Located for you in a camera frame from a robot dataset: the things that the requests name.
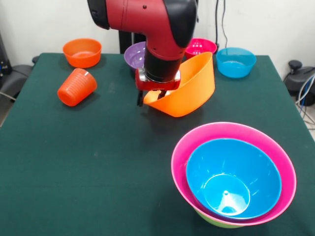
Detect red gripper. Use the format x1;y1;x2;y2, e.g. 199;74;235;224
134;68;182;108

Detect purple bowl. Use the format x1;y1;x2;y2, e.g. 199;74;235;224
124;41;148;74

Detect large orange bowl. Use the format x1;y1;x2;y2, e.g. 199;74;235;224
143;51;216;118

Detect medium green bowl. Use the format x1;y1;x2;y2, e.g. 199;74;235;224
193;207;245;229

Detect black electronics box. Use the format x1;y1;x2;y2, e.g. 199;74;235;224
0;33;12;74

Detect small blue bowl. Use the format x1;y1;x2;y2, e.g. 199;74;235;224
216;47;257;79

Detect orange-red plastic cup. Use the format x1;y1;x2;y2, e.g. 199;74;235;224
57;68;98;107

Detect small crimson bowl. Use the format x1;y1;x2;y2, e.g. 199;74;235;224
184;38;218;60

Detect dark green tablecloth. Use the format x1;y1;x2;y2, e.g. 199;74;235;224
0;53;315;236

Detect blue and white cables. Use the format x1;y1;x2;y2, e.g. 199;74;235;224
295;73;315;128

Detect large blue bowl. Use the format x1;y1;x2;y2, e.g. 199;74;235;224
186;139;283;219

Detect black wall cable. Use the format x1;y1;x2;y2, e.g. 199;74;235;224
215;0;238;57

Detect large pink bowl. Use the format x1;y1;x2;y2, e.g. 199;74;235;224
171;122;297;226

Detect small orange bowl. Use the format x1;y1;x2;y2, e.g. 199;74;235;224
62;38;102;69

